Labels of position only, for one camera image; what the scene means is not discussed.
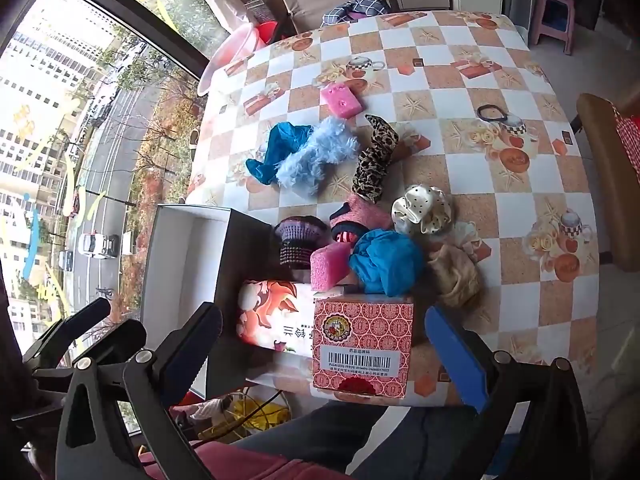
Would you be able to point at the bright blue crinkled cloth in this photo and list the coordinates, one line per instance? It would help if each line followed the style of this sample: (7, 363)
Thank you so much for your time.
(387, 260)

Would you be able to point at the checkered printed tablecloth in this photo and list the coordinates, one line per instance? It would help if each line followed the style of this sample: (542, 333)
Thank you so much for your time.
(450, 170)

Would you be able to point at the red patterned carton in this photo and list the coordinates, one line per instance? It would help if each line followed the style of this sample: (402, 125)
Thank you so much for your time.
(362, 330)

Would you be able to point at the white cardboard box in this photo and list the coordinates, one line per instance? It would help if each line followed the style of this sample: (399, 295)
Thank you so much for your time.
(185, 260)

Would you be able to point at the pink knit sock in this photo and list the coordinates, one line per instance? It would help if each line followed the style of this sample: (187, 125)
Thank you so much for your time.
(367, 215)

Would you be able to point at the light blue fluffy scrunchie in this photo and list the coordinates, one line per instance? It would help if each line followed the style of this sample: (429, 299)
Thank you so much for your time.
(320, 155)

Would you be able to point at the white sheer scrunchie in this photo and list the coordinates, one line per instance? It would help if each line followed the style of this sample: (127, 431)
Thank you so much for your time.
(467, 234)

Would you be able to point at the clear plastic basin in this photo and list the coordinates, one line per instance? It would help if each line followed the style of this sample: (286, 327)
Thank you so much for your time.
(235, 45)

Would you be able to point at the yellow plastic bag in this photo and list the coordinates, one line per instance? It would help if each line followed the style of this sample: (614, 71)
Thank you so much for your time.
(265, 417)

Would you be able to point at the beige scrunchie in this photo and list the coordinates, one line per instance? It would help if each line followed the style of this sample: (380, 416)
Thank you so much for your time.
(452, 275)

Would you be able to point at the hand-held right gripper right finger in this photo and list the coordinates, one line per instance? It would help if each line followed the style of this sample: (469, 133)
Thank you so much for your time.
(455, 360)

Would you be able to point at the plaid cloth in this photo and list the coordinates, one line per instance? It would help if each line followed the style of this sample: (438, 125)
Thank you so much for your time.
(365, 5)

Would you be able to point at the purple knit hat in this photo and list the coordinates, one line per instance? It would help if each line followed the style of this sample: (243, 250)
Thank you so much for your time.
(297, 240)

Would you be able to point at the orange white floral cloth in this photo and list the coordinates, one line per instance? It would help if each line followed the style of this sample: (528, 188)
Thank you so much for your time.
(270, 315)

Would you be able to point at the pink plastic stool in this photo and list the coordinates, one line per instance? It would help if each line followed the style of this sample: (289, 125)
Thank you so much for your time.
(536, 20)

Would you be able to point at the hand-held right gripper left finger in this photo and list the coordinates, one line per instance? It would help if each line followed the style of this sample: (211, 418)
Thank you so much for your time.
(186, 360)

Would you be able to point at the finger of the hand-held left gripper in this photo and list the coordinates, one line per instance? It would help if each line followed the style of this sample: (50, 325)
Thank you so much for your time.
(75, 321)
(112, 342)

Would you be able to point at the red patterned cushion cloth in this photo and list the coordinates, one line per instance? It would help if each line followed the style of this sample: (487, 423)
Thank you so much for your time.
(631, 140)

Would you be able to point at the white polka dot scrunchie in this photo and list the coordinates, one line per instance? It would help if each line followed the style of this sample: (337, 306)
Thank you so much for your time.
(420, 210)

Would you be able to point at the red plastic basin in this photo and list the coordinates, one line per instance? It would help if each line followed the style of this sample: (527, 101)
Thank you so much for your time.
(265, 32)

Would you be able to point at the leopard print cloth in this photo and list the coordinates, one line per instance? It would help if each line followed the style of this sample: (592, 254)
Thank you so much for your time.
(370, 170)

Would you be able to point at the pink foam sponge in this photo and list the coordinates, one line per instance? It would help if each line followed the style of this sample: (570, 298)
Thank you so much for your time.
(340, 100)
(330, 267)

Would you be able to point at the person's legs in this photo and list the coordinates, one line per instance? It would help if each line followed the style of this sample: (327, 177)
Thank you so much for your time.
(350, 440)

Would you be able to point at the wooden chair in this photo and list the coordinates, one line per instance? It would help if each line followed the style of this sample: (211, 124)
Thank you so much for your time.
(605, 170)

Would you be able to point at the teal satin cloth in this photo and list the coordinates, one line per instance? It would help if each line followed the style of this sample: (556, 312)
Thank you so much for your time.
(280, 145)

